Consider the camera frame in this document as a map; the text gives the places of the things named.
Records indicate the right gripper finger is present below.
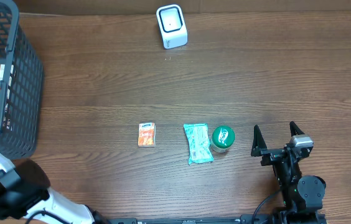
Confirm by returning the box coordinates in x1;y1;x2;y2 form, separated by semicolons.
251;125;267;156
289;121;304;137

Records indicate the green lid jar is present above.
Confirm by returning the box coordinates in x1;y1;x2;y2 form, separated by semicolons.
210;126;235;153

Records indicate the teal wipes packet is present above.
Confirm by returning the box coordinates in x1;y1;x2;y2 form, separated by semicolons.
184;123;213;165

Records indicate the orange small packet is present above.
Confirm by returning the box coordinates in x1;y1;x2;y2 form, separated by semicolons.
138;122;156;147

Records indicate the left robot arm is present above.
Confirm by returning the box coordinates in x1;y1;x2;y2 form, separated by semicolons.
0;153;109;224

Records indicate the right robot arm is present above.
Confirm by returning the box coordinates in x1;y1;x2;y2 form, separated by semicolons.
251;121;327;224

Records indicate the white barcode scanner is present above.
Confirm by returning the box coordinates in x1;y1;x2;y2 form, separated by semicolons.
156;4;188;49

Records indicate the dark grey plastic basket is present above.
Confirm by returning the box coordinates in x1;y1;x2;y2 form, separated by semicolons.
0;0;44;159

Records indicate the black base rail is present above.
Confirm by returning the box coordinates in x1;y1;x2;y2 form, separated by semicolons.
108;214;327;224

